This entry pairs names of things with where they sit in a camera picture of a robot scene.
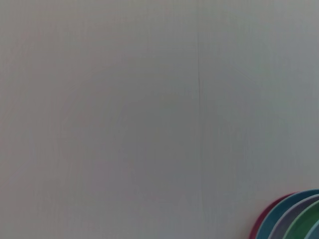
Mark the light green plate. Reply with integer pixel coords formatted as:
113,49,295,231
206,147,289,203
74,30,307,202
283,199,319,239

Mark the red plate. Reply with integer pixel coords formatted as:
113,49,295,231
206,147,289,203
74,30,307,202
249,191,297,239

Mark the blue plate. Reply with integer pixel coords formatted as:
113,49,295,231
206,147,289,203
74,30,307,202
256,189,319,239

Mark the purple plate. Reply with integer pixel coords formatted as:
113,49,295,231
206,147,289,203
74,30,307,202
270,194,319,239

